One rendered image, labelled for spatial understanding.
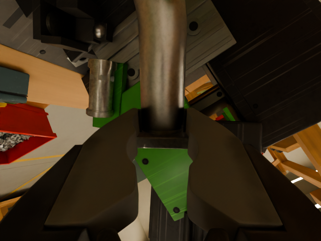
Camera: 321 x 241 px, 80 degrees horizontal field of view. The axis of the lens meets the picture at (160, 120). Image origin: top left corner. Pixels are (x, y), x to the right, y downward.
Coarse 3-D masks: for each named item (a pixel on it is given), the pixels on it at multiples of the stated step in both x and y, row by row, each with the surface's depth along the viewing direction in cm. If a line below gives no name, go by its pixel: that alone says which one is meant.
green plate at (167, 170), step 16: (128, 96) 28; (144, 160) 29; (160, 160) 29; (176, 160) 28; (192, 160) 28; (160, 176) 29; (176, 176) 29; (160, 192) 30; (176, 192) 29; (176, 208) 30
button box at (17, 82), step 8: (0, 72) 34; (8, 72) 35; (16, 72) 36; (0, 80) 34; (8, 80) 35; (16, 80) 36; (24, 80) 38; (0, 88) 34; (8, 88) 35; (16, 88) 36; (24, 88) 38; (0, 96) 34; (8, 96) 35; (16, 96) 37; (24, 96) 38
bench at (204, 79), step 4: (204, 76) 101; (196, 80) 100; (200, 80) 103; (204, 80) 107; (208, 80) 110; (192, 84) 103; (196, 84) 106; (200, 84) 110; (188, 88) 106; (192, 88) 110; (188, 92) 113
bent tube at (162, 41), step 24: (144, 0) 10; (168, 0) 10; (144, 24) 11; (168, 24) 11; (144, 48) 11; (168, 48) 11; (144, 72) 12; (168, 72) 11; (144, 96) 12; (168, 96) 12; (144, 120) 13; (168, 120) 12; (144, 144) 12; (168, 144) 12
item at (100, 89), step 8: (88, 64) 25; (96, 64) 24; (104, 64) 24; (112, 64) 25; (96, 72) 25; (104, 72) 25; (112, 72) 26; (96, 80) 25; (104, 80) 25; (112, 80) 26; (96, 88) 25; (104, 88) 25; (112, 88) 26; (96, 96) 25; (104, 96) 26; (112, 96) 27; (88, 104) 26; (96, 104) 26; (104, 104) 26; (88, 112) 26; (96, 112) 25; (104, 112) 26; (112, 112) 27
